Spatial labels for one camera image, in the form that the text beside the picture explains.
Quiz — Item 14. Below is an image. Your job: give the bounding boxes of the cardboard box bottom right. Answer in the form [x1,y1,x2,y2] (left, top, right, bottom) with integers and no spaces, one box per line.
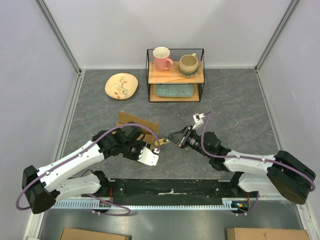
[226,227,310,240]

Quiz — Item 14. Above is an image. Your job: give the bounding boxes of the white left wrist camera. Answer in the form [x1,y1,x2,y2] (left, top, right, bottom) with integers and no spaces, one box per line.
[137,146,160,166]

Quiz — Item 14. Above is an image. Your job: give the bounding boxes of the teal rectangular ceramic tray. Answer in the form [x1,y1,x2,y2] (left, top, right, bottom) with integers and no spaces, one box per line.
[155,84,194,98]

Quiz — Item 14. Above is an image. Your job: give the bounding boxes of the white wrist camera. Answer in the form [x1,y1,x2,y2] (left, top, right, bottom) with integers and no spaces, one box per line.
[137,146,160,166]
[192,113,206,130]

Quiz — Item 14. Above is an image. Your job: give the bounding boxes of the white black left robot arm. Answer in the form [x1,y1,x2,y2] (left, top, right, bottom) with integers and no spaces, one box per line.
[15,122,158,214]

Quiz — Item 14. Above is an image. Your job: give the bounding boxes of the brown cardboard express box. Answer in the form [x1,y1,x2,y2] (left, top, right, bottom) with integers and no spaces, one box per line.
[116,111,159,145]

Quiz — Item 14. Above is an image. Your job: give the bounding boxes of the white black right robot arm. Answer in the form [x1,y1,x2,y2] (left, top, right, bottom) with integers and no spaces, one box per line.
[165,125,316,205]

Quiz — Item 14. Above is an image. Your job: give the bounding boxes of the aluminium frame rail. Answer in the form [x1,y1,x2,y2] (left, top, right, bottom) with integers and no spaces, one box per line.
[34,0,83,76]

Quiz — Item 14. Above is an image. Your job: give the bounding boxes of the grey slotted cable duct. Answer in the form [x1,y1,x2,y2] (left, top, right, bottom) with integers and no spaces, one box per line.
[52,195,248,210]

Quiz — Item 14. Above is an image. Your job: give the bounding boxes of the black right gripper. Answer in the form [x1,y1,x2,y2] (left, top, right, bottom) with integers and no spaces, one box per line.
[163,125,211,159]

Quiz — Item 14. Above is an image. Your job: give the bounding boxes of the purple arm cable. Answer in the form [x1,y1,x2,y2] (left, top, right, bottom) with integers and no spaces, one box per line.
[200,111,316,218]
[15,123,161,216]

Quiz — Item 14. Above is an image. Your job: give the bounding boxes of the black wire wooden shelf rack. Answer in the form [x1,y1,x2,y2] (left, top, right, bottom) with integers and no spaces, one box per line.
[145,48,205,103]

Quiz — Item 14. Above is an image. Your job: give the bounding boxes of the pink ceramic mug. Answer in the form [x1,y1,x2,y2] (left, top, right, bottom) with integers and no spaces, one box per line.
[153,46,174,72]

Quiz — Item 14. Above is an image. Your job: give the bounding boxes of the cardboard box bottom left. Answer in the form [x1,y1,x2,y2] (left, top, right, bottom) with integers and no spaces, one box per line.
[60,227,131,240]

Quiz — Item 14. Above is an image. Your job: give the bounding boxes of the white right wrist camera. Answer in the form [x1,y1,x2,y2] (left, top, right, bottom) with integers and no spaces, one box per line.
[192,113,206,130]

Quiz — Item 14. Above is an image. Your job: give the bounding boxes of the beige stoneware mug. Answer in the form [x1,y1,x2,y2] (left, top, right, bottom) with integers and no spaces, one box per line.
[178,53,199,78]

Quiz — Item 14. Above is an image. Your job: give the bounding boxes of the beige plate with bird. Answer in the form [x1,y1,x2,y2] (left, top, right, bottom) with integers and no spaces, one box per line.
[104,73,139,100]

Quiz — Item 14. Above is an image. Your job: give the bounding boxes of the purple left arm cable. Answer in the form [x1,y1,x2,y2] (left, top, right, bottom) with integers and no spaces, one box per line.
[15,123,161,216]

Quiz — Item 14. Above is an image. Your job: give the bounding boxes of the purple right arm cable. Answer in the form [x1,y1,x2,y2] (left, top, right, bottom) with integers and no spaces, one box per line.
[200,111,316,218]

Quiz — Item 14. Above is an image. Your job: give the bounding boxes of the yellow utility knife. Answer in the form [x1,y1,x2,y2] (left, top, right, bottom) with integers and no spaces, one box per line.
[151,138,169,148]

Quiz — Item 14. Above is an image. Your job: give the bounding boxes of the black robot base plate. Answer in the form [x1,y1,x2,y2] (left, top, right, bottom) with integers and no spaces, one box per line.
[81,178,261,207]

